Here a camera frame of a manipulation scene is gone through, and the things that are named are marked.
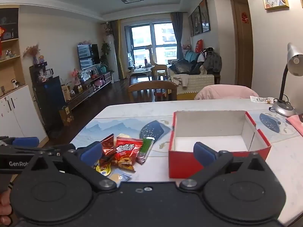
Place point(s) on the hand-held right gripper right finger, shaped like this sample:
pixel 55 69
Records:
pixel 204 153

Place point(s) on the red door decoration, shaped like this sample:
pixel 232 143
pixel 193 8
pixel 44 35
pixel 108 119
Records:
pixel 245 17

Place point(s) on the small wooden armchair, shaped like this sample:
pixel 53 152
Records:
pixel 157 68

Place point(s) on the person's left hand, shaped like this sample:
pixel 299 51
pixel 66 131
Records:
pixel 4 208

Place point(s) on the wooden door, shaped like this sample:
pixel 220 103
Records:
pixel 241 52

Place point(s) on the red chips packet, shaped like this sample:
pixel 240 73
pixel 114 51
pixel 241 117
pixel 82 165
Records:
pixel 125 155

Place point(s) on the red cardboard box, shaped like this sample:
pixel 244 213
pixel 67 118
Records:
pixel 180 163

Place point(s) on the green potted plant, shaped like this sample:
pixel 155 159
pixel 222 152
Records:
pixel 105 52

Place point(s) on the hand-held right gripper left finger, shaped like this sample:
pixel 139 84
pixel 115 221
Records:
pixel 91 152

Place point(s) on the white standing air conditioner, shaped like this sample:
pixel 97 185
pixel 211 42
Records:
pixel 113 59

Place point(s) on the framed wall picture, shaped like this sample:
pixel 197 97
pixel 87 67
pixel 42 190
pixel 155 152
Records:
pixel 205 15
pixel 196 21
pixel 190 26

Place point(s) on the dark red snack packet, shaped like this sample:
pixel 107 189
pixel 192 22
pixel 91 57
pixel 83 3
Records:
pixel 108 146

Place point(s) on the red bag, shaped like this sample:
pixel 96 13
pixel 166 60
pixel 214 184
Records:
pixel 199 46

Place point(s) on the wooden coffee table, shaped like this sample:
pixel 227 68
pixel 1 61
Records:
pixel 142 70

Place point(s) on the silver desk lamp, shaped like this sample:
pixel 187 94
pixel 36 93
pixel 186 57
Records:
pixel 283 107

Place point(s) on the pink cloth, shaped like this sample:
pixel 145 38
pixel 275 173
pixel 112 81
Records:
pixel 224 92
pixel 296 125

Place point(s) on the low television cabinet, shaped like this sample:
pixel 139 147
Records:
pixel 82 94

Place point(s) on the yellow cartoon jelly packet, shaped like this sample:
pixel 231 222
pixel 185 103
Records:
pixel 104 170

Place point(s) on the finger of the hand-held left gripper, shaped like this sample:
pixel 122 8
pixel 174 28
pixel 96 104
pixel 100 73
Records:
pixel 24 141
pixel 28 150

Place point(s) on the dried flower bunch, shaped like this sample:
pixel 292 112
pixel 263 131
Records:
pixel 32 50

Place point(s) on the grey jacket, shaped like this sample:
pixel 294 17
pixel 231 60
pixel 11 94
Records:
pixel 213 60

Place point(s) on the green snack packet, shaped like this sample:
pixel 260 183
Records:
pixel 144 150

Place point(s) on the printed mountain table mat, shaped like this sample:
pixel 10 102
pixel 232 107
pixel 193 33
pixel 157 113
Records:
pixel 113 127

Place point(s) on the black cabinet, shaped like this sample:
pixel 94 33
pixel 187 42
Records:
pixel 47 94

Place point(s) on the brown paper bag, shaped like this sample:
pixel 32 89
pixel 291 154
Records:
pixel 66 115

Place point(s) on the sofa with cream cover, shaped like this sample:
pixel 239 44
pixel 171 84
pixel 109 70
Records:
pixel 196 85

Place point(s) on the wooden dining chair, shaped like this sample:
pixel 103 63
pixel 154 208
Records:
pixel 151 87

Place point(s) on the large window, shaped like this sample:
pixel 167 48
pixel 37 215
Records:
pixel 163 35

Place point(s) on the wooden wall shelf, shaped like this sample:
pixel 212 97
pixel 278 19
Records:
pixel 14 73

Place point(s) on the flat screen television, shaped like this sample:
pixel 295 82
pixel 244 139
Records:
pixel 87 56

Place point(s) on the white cabinet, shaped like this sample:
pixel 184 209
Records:
pixel 19 113

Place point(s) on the small tan paper bag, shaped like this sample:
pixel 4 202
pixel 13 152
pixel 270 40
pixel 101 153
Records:
pixel 66 92

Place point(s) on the printed paper leaflet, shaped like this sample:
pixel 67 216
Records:
pixel 260 100

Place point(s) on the yellow and grey curtain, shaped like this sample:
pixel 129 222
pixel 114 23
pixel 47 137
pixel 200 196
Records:
pixel 119 52

